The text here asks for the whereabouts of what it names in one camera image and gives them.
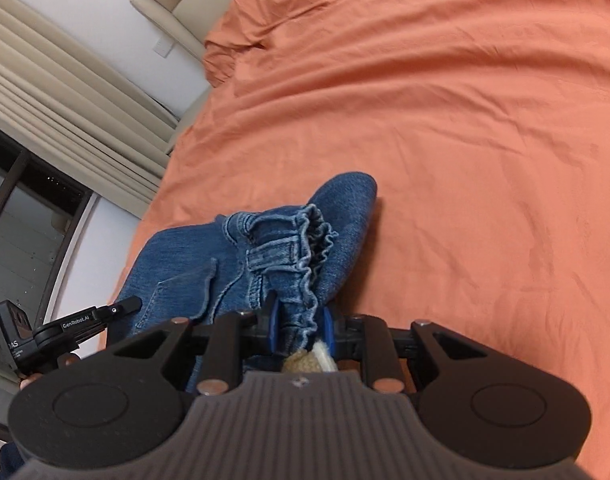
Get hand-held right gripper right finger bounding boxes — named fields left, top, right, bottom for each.
left=321, top=307, right=488, bottom=394

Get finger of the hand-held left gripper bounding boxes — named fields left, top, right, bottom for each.
left=107, top=296, right=143, bottom=319

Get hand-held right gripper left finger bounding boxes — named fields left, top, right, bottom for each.
left=112, top=292, right=286, bottom=396

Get blue denim pants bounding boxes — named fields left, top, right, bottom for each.
left=107, top=171, right=378, bottom=394

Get person's left hand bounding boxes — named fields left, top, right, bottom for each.
left=19, top=354, right=82, bottom=392

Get dark framed window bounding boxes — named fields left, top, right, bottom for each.
left=0, top=122, right=100, bottom=397

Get dark blue clothing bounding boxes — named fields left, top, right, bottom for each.
left=0, top=441, right=32, bottom=480

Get beige pleated curtain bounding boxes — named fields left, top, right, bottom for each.
left=0, top=0, right=182, bottom=220

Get orange bed sheet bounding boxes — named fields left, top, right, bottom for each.
left=97, top=0, right=610, bottom=480

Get beige padded headboard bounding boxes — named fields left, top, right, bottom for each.
left=129, top=0, right=260, bottom=157

